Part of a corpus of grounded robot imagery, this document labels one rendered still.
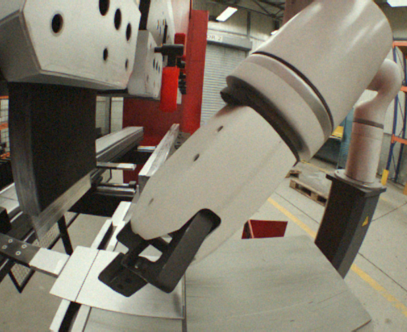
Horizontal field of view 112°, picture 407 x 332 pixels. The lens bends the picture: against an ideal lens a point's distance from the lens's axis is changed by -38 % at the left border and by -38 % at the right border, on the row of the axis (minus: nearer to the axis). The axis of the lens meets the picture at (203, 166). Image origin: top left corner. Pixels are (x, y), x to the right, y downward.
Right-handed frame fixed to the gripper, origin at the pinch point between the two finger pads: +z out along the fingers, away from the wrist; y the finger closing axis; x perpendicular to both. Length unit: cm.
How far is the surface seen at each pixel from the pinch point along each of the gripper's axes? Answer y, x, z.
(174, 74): -14.0, -8.9, -14.6
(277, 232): -45, 47, -4
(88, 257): -2.4, -2.4, 6.3
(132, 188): -60, 1, 23
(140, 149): -132, -8, 31
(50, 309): -46, 5, 130
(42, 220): 4.7, -7.4, -1.1
